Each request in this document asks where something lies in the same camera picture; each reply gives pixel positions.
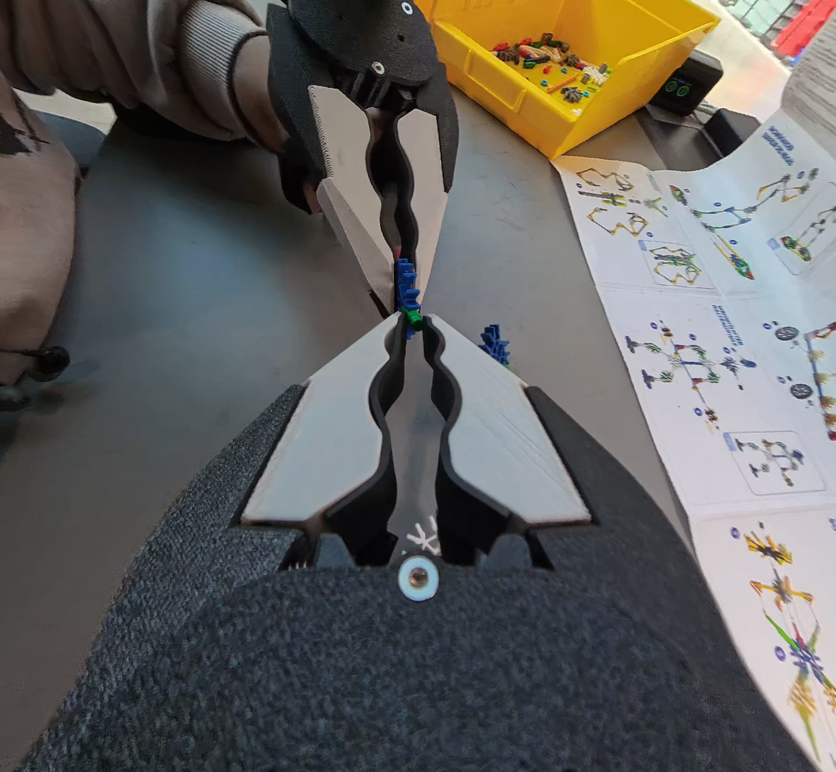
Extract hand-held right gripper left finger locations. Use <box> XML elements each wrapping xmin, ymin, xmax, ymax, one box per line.
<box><xmin>239</xmin><ymin>312</ymin><xmax>408</xmax><ymax>531</ymax></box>

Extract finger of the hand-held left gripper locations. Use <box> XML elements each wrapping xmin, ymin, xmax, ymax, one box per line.
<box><xmin>392</xmin><ymin>106</ymin><xmax>454</xmax><ymax>270</ymax></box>
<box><xmin>309</xmin><ymin>84</ymin><xmax>406</xmax><ymax>315</ymax></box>

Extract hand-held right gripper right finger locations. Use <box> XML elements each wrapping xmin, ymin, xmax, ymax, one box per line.
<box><xmin>416</xmin><ymin>315</ymin><xmax>594</xmax><ymax>531</ymax></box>

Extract blue snowflake toy connector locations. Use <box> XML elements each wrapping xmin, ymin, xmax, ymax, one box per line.
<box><xmin>394</xmin><ymin>255</ymin><xmax>420</xmax><ymax>310</ymax></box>

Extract white snowflake toy connector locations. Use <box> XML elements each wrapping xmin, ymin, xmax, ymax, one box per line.
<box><xmin>400</xmin><ymin>521</ymin><xmax>445</xmax><ymax>561</ymax></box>

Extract pile of toy pieces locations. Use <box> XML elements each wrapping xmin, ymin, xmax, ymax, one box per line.
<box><xmin>490</xmin><ymin>30</ymin><xmax>615</xmax><ymax>104</ymax></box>

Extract yellow plastic bin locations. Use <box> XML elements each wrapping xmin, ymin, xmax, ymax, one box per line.
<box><xmin>392</xmin><ymin>0</ymin><xmax>722</xmax><ymax>161</ymax></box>

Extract grey desk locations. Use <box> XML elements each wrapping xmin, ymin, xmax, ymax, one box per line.
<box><xmin>0</xmin><ymin>67</ymin><xmax>785</xmax><ymax>772</ymax></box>

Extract person's left hand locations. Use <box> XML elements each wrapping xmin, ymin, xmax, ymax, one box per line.
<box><xmin>233</xmin><ymin>27</ymin><xmax>283</xmax><ymax>156</ymax></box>

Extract printed instruction sheet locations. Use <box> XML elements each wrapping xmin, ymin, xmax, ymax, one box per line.
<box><xmin>552</xmin><ymin>34</ymin><xmax>836</xmax><ymax>772</ymax></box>

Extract black device with green lights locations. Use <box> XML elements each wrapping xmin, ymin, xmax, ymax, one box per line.
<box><xmin>654</xmin><ymin>51</ymin><xmax>726</xmax><ymax>117</ymax></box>

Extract dark flat device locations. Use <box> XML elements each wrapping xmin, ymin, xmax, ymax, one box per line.
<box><xmin>706</xmin><ymin>106</ymin><xmax>765</xmax><ymax>161</ymax></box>

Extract red plastic bins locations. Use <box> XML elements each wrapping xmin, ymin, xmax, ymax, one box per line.
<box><xmin>771</xmin><ymin>0</ymin><xmax>836</xmax><ymax>61</ymax></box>

